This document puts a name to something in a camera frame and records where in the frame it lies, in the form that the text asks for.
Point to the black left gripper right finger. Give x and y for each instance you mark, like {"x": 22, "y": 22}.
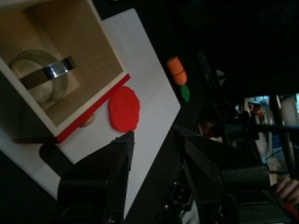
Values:
{"x": 230, "y": 186}

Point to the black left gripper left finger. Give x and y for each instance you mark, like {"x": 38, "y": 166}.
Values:
{"x": 95, "y": 186}

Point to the flat red dough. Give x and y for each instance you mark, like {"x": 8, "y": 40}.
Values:
{"x": 123, "y": 109}

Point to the round metal dough cutter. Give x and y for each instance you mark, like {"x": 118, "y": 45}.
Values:
{"x": 54, "y": 71}

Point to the wooden drawer with red front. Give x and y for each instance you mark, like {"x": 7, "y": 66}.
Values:
{"x": 94, "y": 55}

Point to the person's bare hand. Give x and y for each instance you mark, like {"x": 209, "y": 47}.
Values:
{"x": 289, "y": 191}

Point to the black stick tool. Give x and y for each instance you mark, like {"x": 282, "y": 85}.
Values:
{"x": 54, "y": 159}

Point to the green toy carrot top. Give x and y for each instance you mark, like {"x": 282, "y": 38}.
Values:
{"x": 185, "y": 93}

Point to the white cutting board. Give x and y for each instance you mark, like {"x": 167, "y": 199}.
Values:
{"x": 151, "y": 87}

